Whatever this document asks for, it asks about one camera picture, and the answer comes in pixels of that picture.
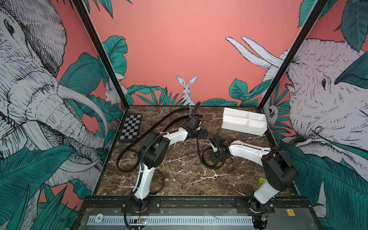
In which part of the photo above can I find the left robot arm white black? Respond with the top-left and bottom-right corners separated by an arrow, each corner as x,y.
131,115 -> 208,202

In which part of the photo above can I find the left black frame post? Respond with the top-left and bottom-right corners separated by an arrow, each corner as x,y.
72,0 -> 129,110

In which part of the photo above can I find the black frame post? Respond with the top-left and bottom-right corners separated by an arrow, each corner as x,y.
72,0 -> 129,110
256,0 -> 328,112

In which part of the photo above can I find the white round knob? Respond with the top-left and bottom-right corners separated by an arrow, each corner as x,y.
95,213 -> 104,223

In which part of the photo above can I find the green yellow striped block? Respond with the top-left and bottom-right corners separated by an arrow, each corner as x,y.
258,178 -> 266,185

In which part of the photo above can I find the white slotted cable duct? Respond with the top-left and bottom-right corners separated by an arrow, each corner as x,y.
86,216 -> 253,226

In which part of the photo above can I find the black belt upper long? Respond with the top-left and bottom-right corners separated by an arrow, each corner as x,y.
116,107 -> 192,173

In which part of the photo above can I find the black white checkerboard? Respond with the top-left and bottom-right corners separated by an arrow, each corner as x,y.
119,114 -> 142,143

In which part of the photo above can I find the right black frame post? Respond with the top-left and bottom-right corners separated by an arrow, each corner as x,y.
256,0 -> 328,112

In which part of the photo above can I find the long black belt s-curved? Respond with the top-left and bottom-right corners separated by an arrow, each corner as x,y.
196,139 -> 234,170

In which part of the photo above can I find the orange label sticker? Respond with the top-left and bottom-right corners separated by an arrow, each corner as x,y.
286,209 -> 296,217

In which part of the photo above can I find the white foam storage box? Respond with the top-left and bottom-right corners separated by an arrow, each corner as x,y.
221,108 -> 267,136

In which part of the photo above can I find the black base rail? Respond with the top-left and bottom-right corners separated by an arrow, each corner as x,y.
80,196 -> 309,214

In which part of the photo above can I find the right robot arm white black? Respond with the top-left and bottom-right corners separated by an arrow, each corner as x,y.
209,133 -> 299,210

